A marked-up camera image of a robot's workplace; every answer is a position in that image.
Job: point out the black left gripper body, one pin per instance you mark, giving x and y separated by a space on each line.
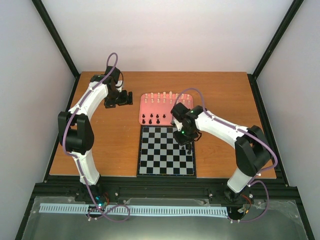
119 99

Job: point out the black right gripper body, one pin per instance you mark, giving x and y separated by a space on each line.
186 136

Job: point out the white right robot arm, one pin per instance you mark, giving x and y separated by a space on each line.
252 151

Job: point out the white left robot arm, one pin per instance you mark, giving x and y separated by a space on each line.
75 132

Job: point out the pink plastic tray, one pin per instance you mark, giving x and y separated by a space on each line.
156 108

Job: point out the black white chessboard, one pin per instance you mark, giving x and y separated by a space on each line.
160 155

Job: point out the black aluminium frame base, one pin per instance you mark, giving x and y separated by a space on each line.
165 187

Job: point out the black left frame post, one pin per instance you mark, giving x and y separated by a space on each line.
43 13

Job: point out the black frame post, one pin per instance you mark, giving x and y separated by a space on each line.
279 33
43 13

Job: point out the light blue cable duct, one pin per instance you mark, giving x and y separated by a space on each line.
136 210

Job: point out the black right frame post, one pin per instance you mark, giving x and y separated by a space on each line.
279 33

